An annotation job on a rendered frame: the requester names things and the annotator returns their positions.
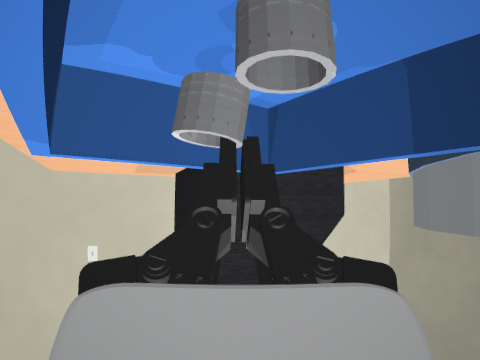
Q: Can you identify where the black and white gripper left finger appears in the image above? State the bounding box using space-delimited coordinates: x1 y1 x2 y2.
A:
78 136 237 296

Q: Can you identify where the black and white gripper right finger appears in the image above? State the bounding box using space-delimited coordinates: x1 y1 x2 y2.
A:
240 136 398 292

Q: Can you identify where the grey metal bushing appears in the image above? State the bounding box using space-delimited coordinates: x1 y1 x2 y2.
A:
235 0 337 94
171 71 251 148

